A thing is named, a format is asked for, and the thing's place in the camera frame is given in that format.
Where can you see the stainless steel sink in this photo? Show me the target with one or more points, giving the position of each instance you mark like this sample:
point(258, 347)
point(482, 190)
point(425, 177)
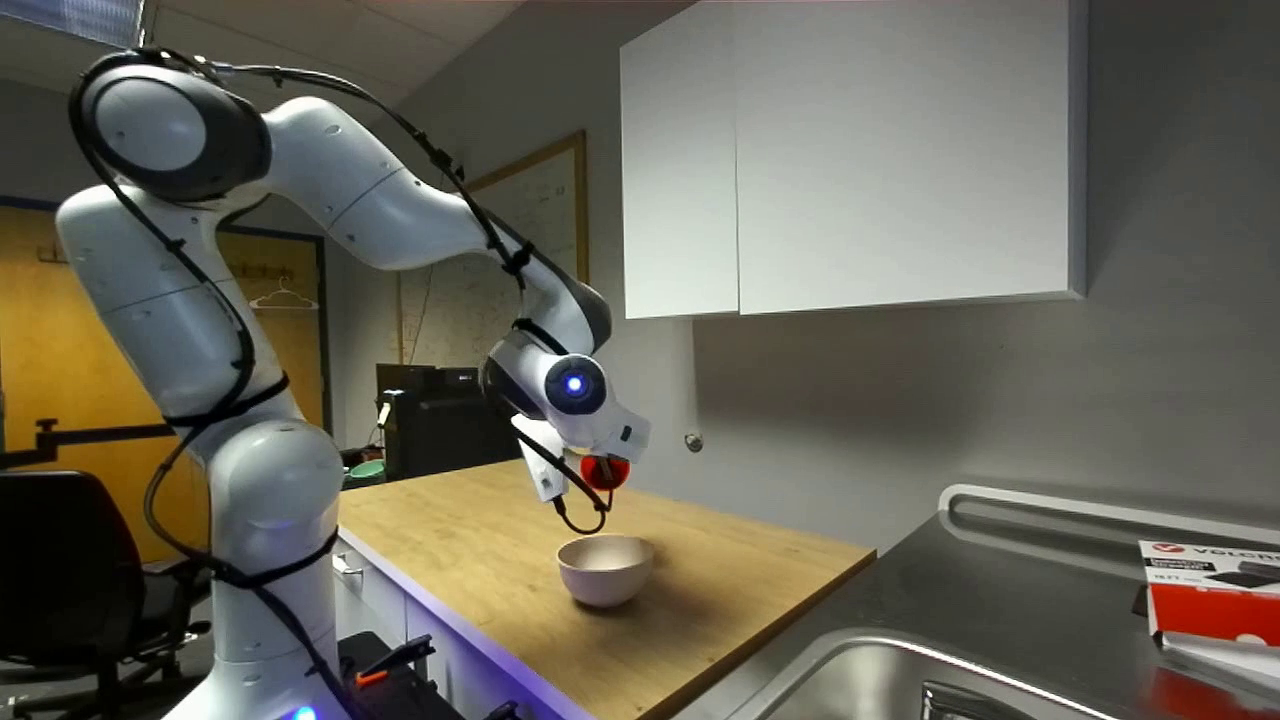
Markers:
point(866, 686)

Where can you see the ceiling light panel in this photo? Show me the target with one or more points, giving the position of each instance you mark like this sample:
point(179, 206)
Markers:
point(75, 16)

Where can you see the orange plastic cup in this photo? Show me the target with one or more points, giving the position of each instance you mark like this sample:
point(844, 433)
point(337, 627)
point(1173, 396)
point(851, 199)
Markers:
point(604, 471)

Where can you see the white bowl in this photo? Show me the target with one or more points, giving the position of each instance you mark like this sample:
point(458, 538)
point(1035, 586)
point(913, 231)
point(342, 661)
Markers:
point(604, 570)

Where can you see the black office chair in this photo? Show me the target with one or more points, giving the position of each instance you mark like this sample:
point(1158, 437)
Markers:
point(63, 572)

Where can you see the yellow wooden door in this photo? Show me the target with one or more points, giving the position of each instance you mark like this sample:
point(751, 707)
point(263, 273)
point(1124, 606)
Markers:
point(52, 347)

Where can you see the round metal wall knob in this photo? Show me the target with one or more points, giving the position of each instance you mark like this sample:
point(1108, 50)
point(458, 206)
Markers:
point(695, 443)

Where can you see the framed wall board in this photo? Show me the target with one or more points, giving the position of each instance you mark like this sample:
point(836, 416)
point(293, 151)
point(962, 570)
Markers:
point(542, 202)

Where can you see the red and white box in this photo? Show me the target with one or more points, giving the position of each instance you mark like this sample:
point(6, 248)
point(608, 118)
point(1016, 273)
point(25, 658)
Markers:
point(1212, 606)

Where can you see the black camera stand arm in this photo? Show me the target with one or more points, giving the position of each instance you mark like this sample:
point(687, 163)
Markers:
point(95, 433)

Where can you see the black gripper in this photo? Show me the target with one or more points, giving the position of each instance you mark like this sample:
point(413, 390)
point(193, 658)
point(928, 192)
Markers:
point(578, 477)

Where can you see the white wall cabinet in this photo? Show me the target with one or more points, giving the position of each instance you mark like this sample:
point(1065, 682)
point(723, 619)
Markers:
point(866, 163)

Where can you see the black equipment case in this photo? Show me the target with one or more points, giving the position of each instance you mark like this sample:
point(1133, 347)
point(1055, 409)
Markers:
point(444, 421)

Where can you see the black equipment at robot base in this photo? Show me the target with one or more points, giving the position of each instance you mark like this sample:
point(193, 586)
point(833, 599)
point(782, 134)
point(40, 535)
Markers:
point(395, 682)

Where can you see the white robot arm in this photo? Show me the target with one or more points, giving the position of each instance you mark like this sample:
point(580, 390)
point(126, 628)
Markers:
point(175, 307)

